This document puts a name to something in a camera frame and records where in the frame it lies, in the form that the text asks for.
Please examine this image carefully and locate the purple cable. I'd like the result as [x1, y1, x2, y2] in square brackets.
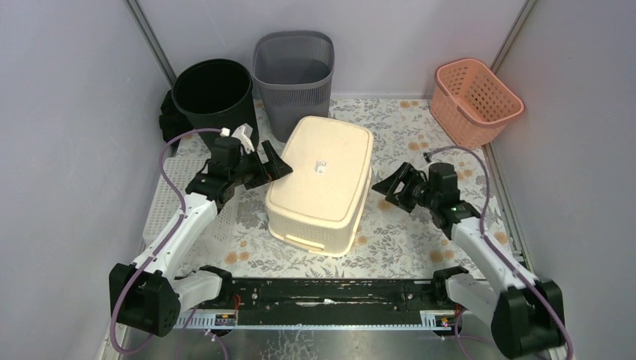
[429, 145, 575, 360]
[109, 127, 224, 356]

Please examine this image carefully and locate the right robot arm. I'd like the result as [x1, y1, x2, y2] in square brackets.
[372, 162, 566, 359]

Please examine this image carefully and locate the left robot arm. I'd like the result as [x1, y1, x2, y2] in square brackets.
[109, 136, 293, 337]

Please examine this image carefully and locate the floral patterned table mat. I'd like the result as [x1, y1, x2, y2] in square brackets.
[219, 99, 511, 279]

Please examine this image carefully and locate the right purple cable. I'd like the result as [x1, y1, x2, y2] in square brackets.
[429, 145, 575, 360]

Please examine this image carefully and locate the grey ribbed waste bin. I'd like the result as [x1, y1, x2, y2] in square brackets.
[252, 30, 335, 143]

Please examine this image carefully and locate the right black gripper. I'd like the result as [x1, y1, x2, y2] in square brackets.
[371, 162, 438, 214]

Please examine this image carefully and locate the cream plastic laundry basket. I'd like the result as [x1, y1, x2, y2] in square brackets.
[265, 116, 374, 257]

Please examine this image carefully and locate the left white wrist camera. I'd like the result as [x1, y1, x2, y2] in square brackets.
[220, 123, 255, 154]

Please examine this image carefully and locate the aluminium frame rail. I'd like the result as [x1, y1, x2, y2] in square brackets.
[114, 279, 560, 332]

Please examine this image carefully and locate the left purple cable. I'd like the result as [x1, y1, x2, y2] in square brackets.
[109, 127, 224, 356]

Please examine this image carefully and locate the pink perforated plastic basket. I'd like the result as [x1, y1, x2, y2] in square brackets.
[430, 58, 525, 149]

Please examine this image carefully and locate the black cloth in corner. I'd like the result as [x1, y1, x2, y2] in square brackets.
[158, 90, 194, 143]

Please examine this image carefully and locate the black round waste bin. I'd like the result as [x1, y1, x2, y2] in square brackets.
[172, 58, 260, 146]

